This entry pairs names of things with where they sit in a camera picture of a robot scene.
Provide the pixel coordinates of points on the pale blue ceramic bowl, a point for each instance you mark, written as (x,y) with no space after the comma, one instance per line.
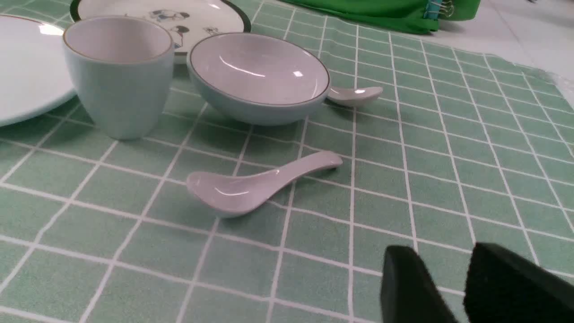
(258,79)

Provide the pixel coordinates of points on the plain white ceramic spoon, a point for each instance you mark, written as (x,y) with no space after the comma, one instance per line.
(234,196)

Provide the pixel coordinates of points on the pale blue ceramic cup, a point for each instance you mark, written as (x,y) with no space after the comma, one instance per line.
(121,68)

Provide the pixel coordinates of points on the green backdrop cloth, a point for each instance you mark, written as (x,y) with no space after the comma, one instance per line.
(406,16)

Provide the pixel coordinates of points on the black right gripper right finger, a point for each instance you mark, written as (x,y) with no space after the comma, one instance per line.
(503,287)

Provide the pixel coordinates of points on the white spoon with printed handle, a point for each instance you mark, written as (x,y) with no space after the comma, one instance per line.
(354,98)

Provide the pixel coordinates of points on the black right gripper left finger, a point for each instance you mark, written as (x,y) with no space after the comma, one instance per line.
(408,293)

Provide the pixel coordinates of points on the green checkered tablecloth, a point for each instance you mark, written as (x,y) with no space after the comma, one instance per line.
(460,147)

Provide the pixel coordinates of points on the white plate with cartoon print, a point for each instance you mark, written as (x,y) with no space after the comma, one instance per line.
(188,21)

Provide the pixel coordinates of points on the pale blue ceramic plate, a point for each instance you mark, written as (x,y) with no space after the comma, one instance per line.
(33,75)

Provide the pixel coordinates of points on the blue binder clip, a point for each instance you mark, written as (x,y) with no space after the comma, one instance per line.
(436,9)

